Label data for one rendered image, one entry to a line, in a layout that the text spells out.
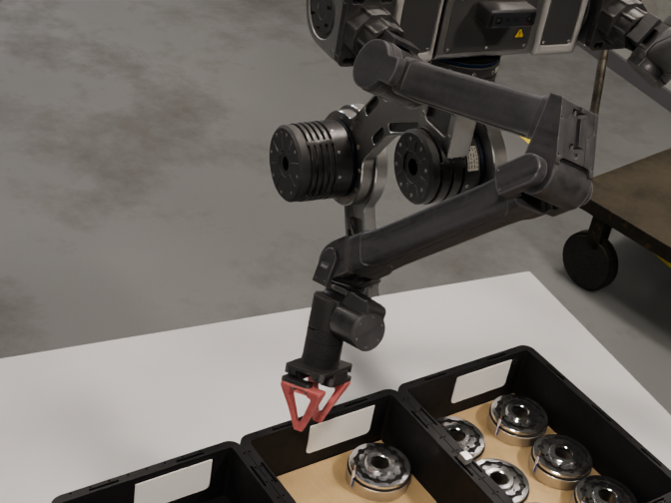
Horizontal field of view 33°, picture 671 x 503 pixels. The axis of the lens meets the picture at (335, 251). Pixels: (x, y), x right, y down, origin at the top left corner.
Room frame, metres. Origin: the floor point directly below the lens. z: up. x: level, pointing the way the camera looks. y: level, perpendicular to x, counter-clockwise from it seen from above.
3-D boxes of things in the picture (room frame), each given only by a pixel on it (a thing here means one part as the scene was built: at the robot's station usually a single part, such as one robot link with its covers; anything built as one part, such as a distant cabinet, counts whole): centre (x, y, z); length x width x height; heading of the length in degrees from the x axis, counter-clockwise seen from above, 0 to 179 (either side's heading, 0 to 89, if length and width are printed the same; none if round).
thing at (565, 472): (1.46, -0.44, 0.86); 0.10 x 0.10 x 0.01
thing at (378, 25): (1.67, 0.00, 1.45); 0.09 x 0.08 x 0.12; 121
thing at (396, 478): (1.36, -0.13, 0.86); 0.10 x 0.10 x 0.01
